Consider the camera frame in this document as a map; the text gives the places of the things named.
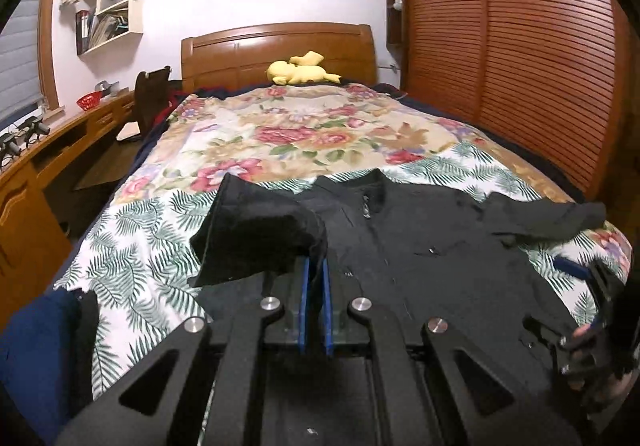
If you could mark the wooden headboard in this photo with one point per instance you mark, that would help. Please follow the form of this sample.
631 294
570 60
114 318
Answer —
238 58

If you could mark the grey window blind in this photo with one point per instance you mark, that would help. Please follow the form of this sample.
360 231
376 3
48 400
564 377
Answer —
20 85

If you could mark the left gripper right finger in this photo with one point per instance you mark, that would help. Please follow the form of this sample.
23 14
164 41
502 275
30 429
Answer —
360 335

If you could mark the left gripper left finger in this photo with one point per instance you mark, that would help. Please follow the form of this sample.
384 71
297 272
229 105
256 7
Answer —
204 383

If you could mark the folded navy blue garment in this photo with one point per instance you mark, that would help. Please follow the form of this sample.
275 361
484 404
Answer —
46 366

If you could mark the person's right hand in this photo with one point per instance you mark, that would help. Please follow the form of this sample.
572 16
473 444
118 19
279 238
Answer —
596 361

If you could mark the dark wooden chair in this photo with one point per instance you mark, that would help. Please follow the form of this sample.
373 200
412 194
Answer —
110 159

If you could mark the yellow plush toy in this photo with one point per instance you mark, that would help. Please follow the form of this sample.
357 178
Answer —
301 70

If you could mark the louvered wooden wardrobe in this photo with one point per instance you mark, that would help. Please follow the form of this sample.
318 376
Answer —
548 75

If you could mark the white wall shelf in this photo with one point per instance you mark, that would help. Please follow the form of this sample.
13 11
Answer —
102 22

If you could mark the red basket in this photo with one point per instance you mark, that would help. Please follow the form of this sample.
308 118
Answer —
89 101

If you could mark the black jacket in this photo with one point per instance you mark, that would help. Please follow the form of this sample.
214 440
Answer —
451 269

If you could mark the long wooden desk cabinet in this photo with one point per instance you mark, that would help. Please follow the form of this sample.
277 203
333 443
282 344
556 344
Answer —
33 245

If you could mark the floral and fern bedspread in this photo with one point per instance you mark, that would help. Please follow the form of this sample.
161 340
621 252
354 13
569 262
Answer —
136 258

